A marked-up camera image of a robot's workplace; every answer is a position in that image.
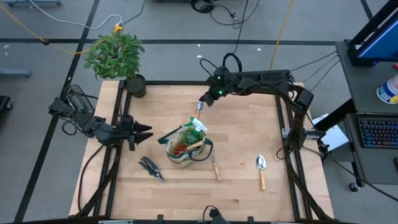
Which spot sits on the black computer desk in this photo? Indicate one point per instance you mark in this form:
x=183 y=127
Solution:
x=360 y=87

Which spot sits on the black backlit keyboard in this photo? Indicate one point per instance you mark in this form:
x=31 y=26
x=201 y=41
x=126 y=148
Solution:
x=379 y=132

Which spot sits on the black metal table frame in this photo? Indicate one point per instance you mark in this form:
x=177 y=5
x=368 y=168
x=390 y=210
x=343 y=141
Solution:
x=174 y=83

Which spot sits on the green spray bottle white trigger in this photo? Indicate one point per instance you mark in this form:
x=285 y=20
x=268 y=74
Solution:
x=192 y=137

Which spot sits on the black caster wheel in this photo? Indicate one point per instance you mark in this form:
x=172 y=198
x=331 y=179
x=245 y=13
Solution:
x=354 y=186

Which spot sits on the beige green gardening bag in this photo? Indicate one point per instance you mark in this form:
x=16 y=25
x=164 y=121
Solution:
x=180 y=161

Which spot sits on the green plant in black pot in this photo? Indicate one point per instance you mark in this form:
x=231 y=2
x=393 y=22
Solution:
x=115 y=56

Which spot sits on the red black gardening gloves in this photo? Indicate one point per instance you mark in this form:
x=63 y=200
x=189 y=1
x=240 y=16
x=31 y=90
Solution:
x=179 y=152

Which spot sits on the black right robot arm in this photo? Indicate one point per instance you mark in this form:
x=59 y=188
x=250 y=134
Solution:
x=298 y=118

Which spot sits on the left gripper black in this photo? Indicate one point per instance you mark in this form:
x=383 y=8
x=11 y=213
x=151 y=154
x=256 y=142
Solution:
x=128 y=133

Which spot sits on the black computer monitor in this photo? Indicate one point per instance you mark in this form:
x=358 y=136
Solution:
x=382 y=43

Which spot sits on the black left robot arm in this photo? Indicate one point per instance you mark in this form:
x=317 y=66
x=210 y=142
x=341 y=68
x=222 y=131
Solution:
x=99 y=132

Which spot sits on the black perforated equipment box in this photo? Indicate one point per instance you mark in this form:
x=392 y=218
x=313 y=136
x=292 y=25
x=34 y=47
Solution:
x=270 y=75

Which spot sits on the blue white round container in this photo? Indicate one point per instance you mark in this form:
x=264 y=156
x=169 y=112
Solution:
x=388 y=90

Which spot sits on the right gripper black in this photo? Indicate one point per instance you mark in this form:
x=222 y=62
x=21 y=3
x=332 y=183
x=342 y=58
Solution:
x=222 y=84

